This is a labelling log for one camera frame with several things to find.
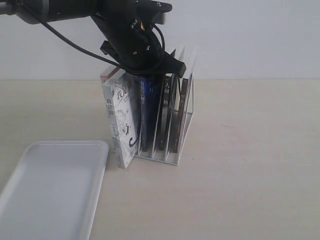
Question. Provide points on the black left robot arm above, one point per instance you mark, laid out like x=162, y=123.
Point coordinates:
x=150, y=12

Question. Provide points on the white wire book rack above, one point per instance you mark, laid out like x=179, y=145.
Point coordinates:
x=167, y=156

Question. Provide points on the grey white cat book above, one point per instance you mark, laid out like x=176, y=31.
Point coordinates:
x=122, y=100

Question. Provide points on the black spine thin book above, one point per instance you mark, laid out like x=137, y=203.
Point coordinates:
x=166, y=99

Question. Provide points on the pink red spine book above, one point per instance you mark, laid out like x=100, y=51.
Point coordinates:
x=112, y=72

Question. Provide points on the white plastic tray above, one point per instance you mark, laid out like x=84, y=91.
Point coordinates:
x=53, y=192

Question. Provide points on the blue moon cover book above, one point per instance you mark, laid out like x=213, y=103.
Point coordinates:
x=149, y=98

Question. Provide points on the dark brown gold book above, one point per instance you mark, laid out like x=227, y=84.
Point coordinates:
x=186, y=83

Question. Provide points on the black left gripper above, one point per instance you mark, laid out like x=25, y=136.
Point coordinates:
x=137, y=50

